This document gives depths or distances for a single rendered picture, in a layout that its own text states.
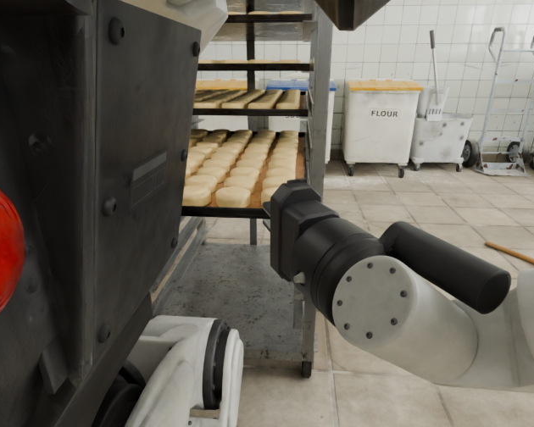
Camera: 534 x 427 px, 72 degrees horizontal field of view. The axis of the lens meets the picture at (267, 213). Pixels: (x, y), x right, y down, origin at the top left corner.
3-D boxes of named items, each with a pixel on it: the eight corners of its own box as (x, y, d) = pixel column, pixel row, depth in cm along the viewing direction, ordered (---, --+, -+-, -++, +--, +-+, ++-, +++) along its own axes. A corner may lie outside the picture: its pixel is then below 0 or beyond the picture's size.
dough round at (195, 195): (218, 202, 54) (217, 190, 54) (187, 211, 52) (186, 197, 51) (200, 194, 58) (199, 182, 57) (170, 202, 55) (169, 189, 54)
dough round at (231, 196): (217, 198, 56) (216, 185, 55) (249, 197, 57) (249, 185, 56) (215, 210, 52) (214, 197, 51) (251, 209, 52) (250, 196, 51)
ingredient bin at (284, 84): (266, 176, 312) (265, 80, 283) (272, 158, 370) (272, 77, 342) (330, 178, 307) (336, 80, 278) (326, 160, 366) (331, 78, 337)
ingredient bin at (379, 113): (342, 178, 307) (350, 80, 279) (338, 159, 366) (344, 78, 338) (409, 180, 301) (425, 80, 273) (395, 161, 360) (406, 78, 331)
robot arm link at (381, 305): (349, 326, 38) (441, 416, 28) (278, 289, 32) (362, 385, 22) (415, 236, 37) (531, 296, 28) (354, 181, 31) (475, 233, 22)
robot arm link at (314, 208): (319, 265, 49) (381, 318, 39) (253, 282, 45) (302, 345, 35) (325, 174, 44) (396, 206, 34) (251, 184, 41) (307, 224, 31)
